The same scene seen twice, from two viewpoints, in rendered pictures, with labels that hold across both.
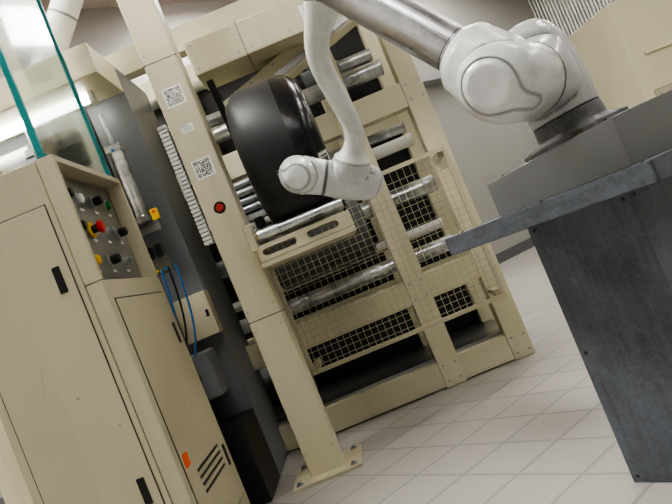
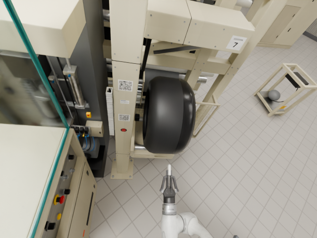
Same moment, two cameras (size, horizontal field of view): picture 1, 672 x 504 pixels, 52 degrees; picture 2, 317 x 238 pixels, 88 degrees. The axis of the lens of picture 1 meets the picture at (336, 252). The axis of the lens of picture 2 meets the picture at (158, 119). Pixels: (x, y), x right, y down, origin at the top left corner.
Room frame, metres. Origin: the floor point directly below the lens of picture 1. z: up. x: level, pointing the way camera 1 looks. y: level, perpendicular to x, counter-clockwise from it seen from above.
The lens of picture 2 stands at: (1.89, 0.31, 2.13)
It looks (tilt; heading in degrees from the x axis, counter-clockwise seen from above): 53 degrees down; 342
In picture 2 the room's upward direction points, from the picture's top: 18 degrees clockwise
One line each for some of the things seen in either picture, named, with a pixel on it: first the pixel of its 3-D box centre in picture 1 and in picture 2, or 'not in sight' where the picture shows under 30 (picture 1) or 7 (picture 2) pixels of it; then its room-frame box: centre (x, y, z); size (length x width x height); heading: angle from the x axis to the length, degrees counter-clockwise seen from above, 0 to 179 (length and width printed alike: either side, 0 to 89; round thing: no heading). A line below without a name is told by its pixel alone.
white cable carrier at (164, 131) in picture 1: (187, 185); (112, 114); (2.57, 0.42, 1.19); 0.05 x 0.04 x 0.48; 179
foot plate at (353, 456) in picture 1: (328, 466); (122, 168); (2.60, 0.33, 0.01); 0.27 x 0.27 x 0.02; 89
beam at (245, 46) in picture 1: (261, 40); (195, 23); (2.91, -0.05, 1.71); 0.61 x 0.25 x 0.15; 89
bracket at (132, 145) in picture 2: (258, 240); (133, 131); (2.62, 0.26, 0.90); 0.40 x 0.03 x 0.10; 179
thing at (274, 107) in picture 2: not in sight; (282, 91); (3.97, -2.49, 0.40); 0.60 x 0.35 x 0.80; 9
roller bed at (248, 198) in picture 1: (248, 215); (131, 87); (3.00, 0.29, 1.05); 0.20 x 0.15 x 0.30; 89
